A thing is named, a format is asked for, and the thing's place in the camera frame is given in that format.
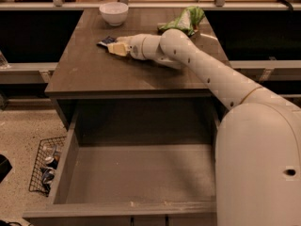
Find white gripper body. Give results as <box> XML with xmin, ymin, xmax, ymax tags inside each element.
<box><xmin>129</xmin><ymin>34</ymin><xmax>163</xmax><ymax>60</ymax></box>

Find blue rxbar wrapper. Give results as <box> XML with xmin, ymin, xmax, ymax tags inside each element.
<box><xmin>97</xmin><ymin>36</ymin><xmax>117</xmax><ymax>47</ymax></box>

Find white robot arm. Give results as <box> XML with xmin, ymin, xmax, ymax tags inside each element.
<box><xmin>108</xmin><ymin>29</ymin><xmax>301</xmax><ymax>226</ymax></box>

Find grey cabinet with top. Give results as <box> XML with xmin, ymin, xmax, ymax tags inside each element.
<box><xmin>45</xmin><ymin>8</ymin><xmax>209</xmax><ymax>125</ymax></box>

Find open grey top drawer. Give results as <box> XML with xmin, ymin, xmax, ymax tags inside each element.
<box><xmin>24</xmin><ymin>100</ymin><xmax>216</xmax><ymax>226</ymax></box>

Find white ceramic bowl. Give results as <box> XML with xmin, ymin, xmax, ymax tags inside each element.
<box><xmin>99</xmin><ymin>2</ymin><xmax>129</xmax><ymax>26</ymax></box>

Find cans in basket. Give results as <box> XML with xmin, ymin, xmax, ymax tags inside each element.
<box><xmin>40</xmin><ymin>145</ymin><xmax>61</xmax><ymax>193</ymax></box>

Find black object at left edge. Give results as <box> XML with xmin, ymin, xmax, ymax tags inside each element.
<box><xmin>0</xmin><ymin>154</ymin><xmax>12</xmax><ymax>183</ymax></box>

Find black wire basket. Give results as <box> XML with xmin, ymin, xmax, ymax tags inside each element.
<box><xmin>28</xmin><ymin>137</ymin><xmax>66</xmax><ymax>197</ymax></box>

